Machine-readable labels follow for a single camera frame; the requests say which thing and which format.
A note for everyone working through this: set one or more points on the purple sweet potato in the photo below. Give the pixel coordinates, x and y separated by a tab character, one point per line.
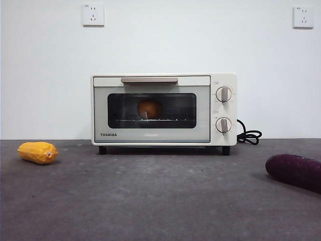
296	172

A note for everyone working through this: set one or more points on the cream Toshiba toaster oven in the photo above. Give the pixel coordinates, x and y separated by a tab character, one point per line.
225	110

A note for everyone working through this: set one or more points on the yellow corn cob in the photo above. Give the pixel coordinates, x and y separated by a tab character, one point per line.
35	153

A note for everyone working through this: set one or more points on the white wall socket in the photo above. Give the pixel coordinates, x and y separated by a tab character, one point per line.
93	15
303	17

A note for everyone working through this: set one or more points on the cream oven knob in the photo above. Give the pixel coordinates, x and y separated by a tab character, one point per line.
223	125
223	94

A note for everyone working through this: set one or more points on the brown round potato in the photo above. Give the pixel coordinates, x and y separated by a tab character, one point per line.
153	108

